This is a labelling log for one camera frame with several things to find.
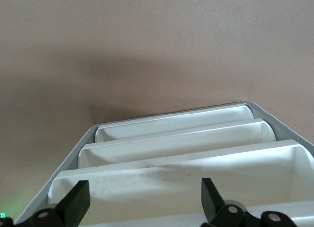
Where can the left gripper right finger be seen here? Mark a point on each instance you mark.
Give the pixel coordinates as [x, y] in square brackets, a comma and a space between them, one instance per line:
[213, 202]

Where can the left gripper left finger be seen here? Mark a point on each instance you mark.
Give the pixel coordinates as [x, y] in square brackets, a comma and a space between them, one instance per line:
[73, 202]

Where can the white drawer cabinet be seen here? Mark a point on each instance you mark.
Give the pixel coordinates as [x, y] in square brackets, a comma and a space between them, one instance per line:
[71, 150]

